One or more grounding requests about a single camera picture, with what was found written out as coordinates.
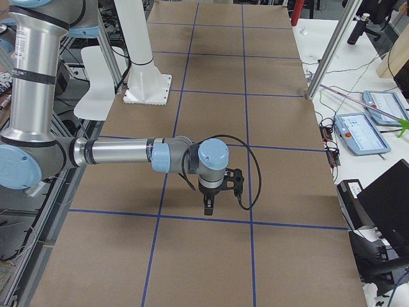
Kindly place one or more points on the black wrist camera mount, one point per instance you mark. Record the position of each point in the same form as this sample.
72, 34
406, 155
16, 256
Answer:
233, 180

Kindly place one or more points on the black white box device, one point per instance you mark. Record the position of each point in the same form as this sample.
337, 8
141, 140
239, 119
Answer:
354, 213

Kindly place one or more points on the black laptop computer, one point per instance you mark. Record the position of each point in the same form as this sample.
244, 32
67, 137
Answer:
386, 202

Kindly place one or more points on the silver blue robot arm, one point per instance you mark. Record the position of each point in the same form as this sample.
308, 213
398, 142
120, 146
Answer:
30, 152

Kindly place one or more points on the blue teach pendant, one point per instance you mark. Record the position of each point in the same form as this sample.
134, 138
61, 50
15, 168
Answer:
387, 101
360, 134

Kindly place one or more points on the far blue teach pendant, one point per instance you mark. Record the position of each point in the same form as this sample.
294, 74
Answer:
387, 101

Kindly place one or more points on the black cylinder bottle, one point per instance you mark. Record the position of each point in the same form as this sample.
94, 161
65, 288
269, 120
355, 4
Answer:
358, 29

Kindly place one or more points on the green handled reacher stick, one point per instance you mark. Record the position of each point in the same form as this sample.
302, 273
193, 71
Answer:
403, 123

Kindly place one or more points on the near blue teach pendant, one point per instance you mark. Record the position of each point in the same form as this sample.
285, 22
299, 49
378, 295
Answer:
360, 134

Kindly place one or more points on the red fire extinguisher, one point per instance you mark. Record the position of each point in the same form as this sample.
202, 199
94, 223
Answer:
298, 7

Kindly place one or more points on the aluminium frame post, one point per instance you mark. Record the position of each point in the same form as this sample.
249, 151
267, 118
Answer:
334, 42

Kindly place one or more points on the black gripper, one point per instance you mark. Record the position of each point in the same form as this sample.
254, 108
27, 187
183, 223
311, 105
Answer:
209, 193

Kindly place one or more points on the white plastic chair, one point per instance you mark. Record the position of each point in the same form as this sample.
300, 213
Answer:
97, 102

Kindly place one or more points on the white camera pedestal column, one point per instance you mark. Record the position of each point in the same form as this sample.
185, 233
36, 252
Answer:
145, 84

